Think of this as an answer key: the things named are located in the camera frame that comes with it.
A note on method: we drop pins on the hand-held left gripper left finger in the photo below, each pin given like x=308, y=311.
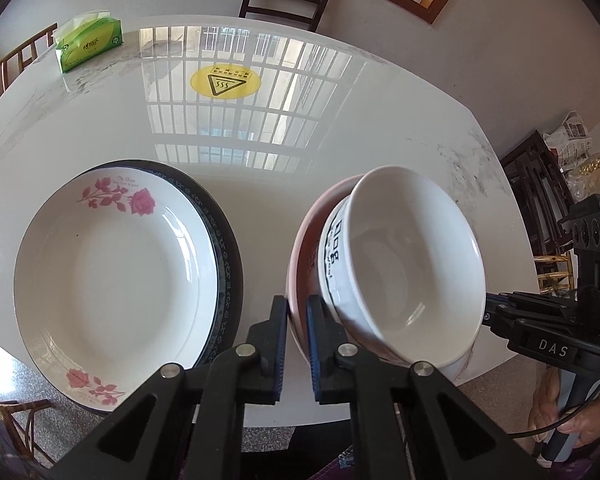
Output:
x=280, y=350

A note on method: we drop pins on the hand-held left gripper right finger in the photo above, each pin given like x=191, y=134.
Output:
x=314, y=355

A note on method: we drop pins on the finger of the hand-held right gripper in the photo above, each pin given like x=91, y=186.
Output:
x=530, y=307

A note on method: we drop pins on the pink bowl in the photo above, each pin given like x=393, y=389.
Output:
x=300, y=270

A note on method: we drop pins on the dark blue patterned plate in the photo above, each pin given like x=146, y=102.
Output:
x=227, y=255

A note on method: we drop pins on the white rabbit print bowl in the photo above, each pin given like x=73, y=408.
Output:
x=410, y=260

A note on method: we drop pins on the white rose print plate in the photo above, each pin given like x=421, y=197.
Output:
x=110, y=280

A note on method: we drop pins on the person's right hand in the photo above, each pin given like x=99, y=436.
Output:
x=537, y=410

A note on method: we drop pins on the bamboo chair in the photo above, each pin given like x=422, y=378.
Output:
x=555, y=272
x=20, y=420

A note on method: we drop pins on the bag of golden items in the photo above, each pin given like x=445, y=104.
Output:
x=595, y=165

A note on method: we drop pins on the dark carved wooden chair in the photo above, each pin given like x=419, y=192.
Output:
x=537, y=185

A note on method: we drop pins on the bag of newspapers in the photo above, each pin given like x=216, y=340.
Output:
x=572, y=135

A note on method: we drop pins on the round yellow warning sticker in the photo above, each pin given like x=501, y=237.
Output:
x=225, y=81

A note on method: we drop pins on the green tissue pack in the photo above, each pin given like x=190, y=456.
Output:
x=87, y=42

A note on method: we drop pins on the brown wooden chair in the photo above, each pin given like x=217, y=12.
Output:
x=22, y=57

